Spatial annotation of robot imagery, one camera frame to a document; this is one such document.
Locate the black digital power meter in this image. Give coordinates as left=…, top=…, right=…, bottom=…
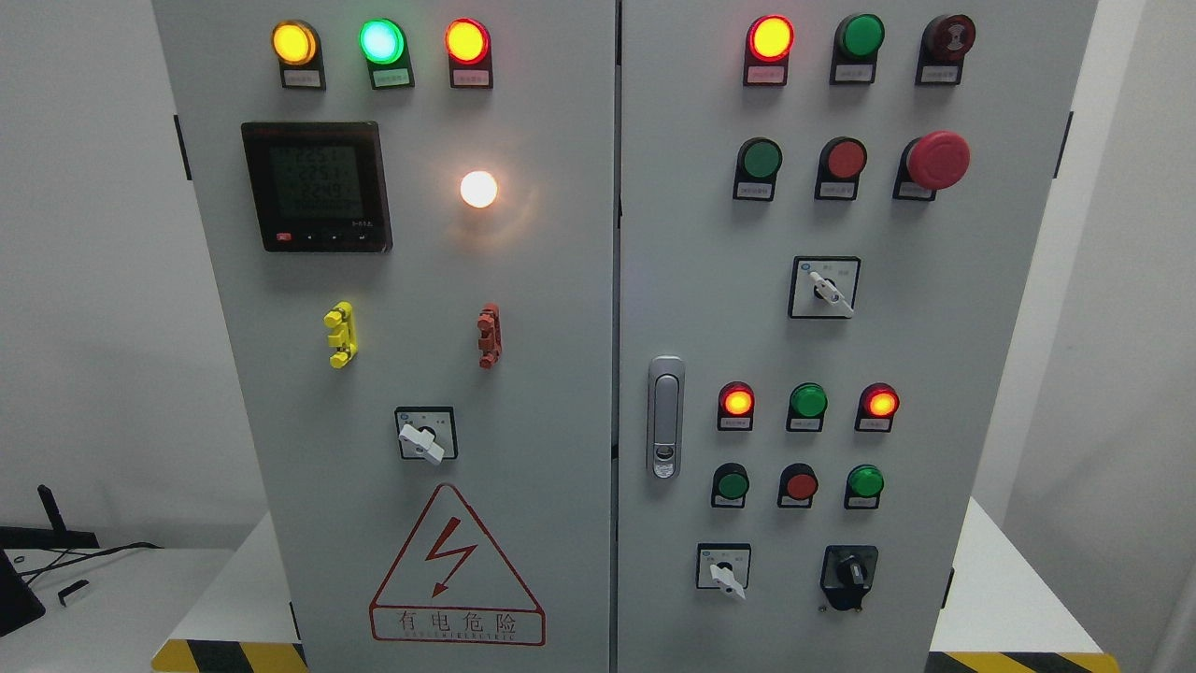
left=242, top=121, right=392, bottom=253

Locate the red push button lower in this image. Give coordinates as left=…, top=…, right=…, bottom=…
left=776, top=463, right=819, bottom=508

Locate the red lit indicator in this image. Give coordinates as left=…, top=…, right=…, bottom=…
left=716, top=380, right=755, bottom=432
left=743, top=14, right=795, bottom=88

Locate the white selector switch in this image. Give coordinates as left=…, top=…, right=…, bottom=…
left=695, top=542, right=752, bottom=601
left=789, top=255, right=861, bottom=320

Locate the grey cabinet door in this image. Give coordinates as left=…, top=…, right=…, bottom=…
left=617, top=1, right=1097, bottom=672
left=153, top=1, right=616, bottom=672

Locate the green indicator top right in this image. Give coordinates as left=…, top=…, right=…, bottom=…
left=829, top=13, right=886, bottom=85

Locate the silver door lock handle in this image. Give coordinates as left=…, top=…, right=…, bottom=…
left=647, top=356, right=685, bottom=479

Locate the red emergency stop button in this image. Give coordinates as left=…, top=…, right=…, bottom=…
left=892, top=129, right=971, bottom=203

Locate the small black white clip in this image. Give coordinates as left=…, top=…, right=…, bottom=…
left=56, top=579, right=91, bottom=608

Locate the green indicator light top left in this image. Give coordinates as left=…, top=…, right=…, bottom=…
left=358, top=18, right=415, bottom=90

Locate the grey left cabinet door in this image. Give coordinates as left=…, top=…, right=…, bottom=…
left=153, top=1, right=616, bottom=672

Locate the white glowing indicator light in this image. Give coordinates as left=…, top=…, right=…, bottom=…
left=460, top=170, right=499, bottom=209

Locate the green push button upper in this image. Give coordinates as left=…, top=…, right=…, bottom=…
left=732, top=136, right=783, bottom=203

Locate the black rotary knob switch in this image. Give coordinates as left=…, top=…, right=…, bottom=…
left=820, top=545, right=879, bottom=610

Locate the white selector switch lower right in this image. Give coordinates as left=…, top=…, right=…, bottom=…
left=695, top=542, right=752, bottom=601

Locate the yellow terminal connector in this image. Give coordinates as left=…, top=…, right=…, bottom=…
left=323, top=301, right=358, bottom=369

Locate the red lit indicator top right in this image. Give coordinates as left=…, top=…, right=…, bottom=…
left=743, top=14, right=795, bottom=88

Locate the red push button upper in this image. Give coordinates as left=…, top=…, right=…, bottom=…
left=813, top=136, right=868, bottom=201

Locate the green indicator middle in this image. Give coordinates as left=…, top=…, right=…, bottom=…
left=786, top=383, right=828, bottom=432

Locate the red lit indicator middle left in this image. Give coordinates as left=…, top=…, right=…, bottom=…
left=716, top=380, right=755, bottom=432

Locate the red electrical warning sticker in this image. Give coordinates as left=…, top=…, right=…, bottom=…
left=370, top=484, right=547, bottom=647

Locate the black device with antenna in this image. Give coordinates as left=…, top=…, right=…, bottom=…
left=1, top=484, right=100, bottom=550

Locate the yellow indicator light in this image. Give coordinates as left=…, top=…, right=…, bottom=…
left=271, top=19, right=327, bottom=91

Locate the black cable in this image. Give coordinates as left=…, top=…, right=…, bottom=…
left=5, top=542, right=164, bottom=591

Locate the white selector switch left door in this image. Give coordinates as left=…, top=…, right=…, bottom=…
left=393, top=406, right=460, bottom=465

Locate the white selector switch upper right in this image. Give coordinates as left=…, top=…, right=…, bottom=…
left=789, top=255, right=861, bottom=320

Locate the red push button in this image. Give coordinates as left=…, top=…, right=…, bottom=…
left=776, top=463, right=819, bottom=508
left=813, top=136, right=868, bottom=201

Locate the dark red buzzer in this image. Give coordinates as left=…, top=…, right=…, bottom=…
left=915, top=13, right=975, bottom=86

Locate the red terminal connector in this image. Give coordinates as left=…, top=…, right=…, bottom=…
left=476, top=302, right=504, bottom=369

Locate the grey right cabinet door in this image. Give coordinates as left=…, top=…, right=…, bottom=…
left=617, top=1, right=1097, bottom=672

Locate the red indicator middle right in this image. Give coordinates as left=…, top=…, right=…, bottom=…
left=854, top=383, right=901, bottom=432

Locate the red indicator light top left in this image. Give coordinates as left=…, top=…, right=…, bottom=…
left=444, top=17, right=494, bottom=88

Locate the black monitor corner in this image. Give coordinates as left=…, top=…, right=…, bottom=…
left=0, top=551, right=45, bottom=637

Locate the green push button lower right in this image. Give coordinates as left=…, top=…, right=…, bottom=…
left=843, top=464, right=885, bottom=510

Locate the green push button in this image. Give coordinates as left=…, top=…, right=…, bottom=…
left=843, top=464, right=885, bottom=510
left=710, top=463, right=750, bottom=508
left=732, top=136, right=783, bottom=203

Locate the green push button lower left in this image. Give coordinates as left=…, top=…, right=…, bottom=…
left=710, top=463, right=750, bottom=508

